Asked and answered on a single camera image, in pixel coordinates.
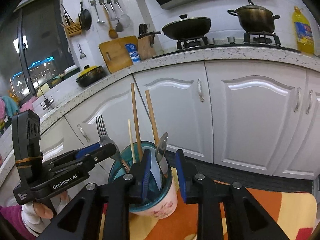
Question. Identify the brown wooden chopstick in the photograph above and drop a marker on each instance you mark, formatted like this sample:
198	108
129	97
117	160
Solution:
151	115
136	122

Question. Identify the black gas stove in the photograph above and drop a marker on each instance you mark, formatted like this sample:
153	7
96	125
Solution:
225	45

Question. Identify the orange yellow printed blanket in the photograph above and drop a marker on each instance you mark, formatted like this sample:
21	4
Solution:
262	215

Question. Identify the white spoon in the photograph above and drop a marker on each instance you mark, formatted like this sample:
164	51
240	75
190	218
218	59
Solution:
155	173

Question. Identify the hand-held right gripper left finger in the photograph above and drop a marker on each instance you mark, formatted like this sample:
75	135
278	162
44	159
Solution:
147	175

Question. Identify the yellow oil bottle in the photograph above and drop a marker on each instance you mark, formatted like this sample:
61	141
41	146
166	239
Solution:
303	35

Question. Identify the person's left hand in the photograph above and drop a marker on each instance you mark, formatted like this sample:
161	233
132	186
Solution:
37	215

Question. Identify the yellow lid black casserole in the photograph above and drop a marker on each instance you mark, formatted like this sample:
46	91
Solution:
91	76

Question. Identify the black wok with lid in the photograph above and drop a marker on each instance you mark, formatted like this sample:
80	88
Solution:
187	27

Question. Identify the dark window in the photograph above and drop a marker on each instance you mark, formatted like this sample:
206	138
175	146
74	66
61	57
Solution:
45	42

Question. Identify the person's left forearm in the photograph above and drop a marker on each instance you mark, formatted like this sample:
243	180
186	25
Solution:
12	221

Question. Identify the wooden cutting board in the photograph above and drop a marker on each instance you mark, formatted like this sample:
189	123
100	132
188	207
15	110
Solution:
117	52

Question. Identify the white dish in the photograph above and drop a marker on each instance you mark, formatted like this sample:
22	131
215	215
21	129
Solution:
71	70

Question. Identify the dark pot with lid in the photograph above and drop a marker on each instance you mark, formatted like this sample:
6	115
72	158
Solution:
255	17

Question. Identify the steel faucet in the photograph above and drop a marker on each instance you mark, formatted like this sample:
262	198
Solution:
46	102

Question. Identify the steel ladle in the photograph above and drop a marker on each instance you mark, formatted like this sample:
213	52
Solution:
100	21

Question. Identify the floral utensil holder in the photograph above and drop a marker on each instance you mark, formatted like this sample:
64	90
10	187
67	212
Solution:
165	202

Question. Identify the pink cloth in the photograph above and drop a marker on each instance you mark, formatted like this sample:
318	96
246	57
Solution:
30	103

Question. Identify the light bamboo chopstick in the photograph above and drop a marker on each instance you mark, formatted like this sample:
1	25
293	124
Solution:
131	140

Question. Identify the wooden spatula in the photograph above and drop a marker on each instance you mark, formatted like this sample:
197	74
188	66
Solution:
113	33

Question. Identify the blue white packet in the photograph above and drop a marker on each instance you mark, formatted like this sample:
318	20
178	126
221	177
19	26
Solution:
133	55

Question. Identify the black hanging pan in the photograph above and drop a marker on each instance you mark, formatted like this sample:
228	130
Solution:
85	18

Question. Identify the mesh strainer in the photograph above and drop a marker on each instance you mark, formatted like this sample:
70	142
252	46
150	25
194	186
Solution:
124	21

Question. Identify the steel slotted turner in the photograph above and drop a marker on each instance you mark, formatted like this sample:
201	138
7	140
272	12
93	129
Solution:
119	27

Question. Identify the wooden wall chopstick holder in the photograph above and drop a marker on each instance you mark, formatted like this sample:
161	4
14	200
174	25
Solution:
73	30

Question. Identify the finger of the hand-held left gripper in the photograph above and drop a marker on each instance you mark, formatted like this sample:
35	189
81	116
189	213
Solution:
86	151
105	153

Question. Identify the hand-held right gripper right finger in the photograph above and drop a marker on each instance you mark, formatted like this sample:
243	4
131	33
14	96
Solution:
180	177

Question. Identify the teal cloth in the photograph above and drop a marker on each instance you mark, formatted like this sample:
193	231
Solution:
8	105

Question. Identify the wooden knife block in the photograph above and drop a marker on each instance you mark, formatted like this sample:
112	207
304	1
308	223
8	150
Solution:
146	47

